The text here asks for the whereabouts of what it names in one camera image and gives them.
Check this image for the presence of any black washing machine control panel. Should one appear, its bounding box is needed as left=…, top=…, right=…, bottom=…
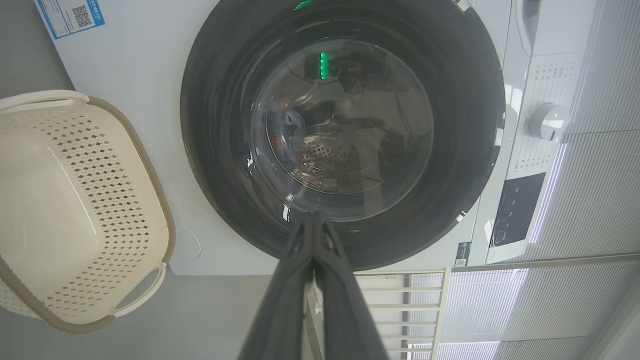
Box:
left=490, top=172, right=547, bottom=248

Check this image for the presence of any white detergent drawer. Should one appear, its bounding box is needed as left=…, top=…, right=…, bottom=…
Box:
left=514, top=0, right=542, bottom=57

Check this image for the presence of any white front-load washing machine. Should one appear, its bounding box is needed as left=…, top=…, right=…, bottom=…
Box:
left=34, top=0, right=598, bottom=277

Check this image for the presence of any perforated steel washer drum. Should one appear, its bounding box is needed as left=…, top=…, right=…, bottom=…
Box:
left=265, top=95, right=401, bottom=196

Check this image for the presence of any washing machine glass door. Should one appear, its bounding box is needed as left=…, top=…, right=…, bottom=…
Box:
left=180, top=0, right=506, bottom=271

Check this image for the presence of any white metal railing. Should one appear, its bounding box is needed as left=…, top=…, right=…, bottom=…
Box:
left=305, top=270, right=451, bottom=360

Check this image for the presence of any blue cartoon print garment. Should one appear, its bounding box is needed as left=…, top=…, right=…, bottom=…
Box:
left=265, top=100, right=307, bottom=161

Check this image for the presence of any small dark qr sticker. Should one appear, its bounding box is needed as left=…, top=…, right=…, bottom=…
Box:
left=454, top=242, right=472, bottom=268

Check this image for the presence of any round white control knob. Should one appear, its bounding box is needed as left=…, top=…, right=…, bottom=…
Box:
left=528, top=102, right=571, bottom=142

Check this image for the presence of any round white filter cover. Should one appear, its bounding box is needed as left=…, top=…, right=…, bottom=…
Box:
left=172, top=225, right=202, bottom=261

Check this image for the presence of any white pleated curtain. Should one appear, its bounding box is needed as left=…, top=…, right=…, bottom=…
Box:
left=435, top=0, right=640, bottom=360

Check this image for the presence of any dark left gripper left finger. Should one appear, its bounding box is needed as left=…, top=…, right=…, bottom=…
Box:
left=237, top=212, right=321, bottom=360

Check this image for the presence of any cream perforated laundry basket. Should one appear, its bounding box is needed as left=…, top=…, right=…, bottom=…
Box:
left=0, top=90, right=176, bottom=334

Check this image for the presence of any blue energy label sticker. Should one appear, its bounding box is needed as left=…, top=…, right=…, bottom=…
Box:
left=34, top=0, right=106, bottom=41

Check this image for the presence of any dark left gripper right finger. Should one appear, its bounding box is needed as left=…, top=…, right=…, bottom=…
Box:
left=312, top=215, right=391, bottom=360

